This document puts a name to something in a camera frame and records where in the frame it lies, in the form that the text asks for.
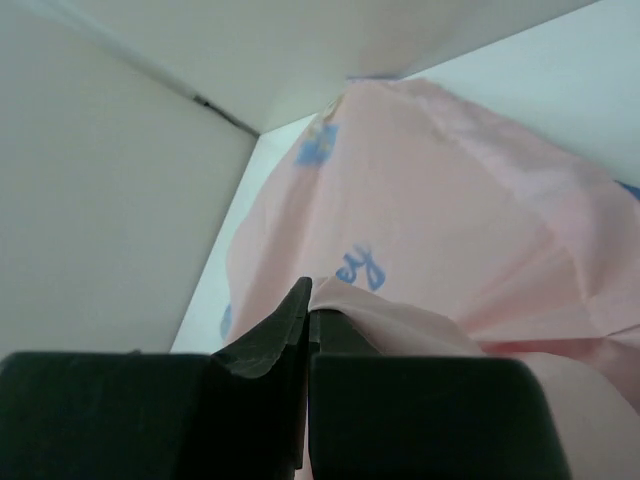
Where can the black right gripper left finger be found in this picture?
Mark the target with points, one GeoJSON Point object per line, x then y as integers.
{"type": "Point", "coordinates": [236, 414]}

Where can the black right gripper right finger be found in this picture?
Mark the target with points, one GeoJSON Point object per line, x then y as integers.
{"type": "Point", "coordinates": [372, 416]}

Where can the pink printed pillowcase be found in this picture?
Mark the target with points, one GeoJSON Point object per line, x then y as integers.
{"type": "Point", "coordinates": [442, 228]}

